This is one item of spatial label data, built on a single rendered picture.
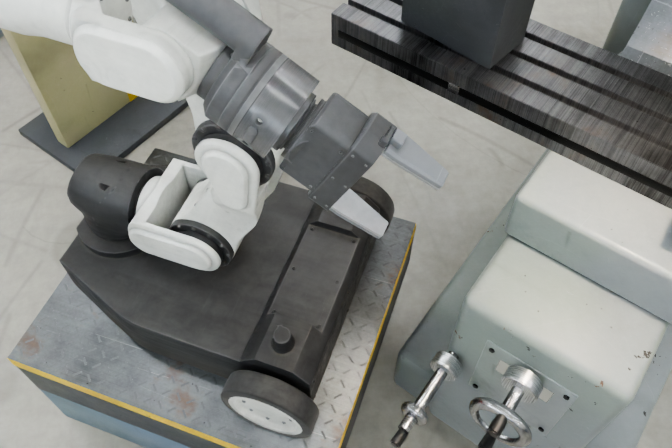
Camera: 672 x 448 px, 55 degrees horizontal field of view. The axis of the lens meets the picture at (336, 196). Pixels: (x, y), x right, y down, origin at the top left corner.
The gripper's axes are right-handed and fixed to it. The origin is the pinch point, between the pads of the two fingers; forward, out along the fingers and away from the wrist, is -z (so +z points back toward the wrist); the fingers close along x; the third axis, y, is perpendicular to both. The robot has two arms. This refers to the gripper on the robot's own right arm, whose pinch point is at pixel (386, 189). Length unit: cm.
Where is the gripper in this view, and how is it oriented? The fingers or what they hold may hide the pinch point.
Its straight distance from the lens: 61.4
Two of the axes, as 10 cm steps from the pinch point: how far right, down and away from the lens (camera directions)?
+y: 3.9, -6.7, 6.3
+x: 4.5, -4.6, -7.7
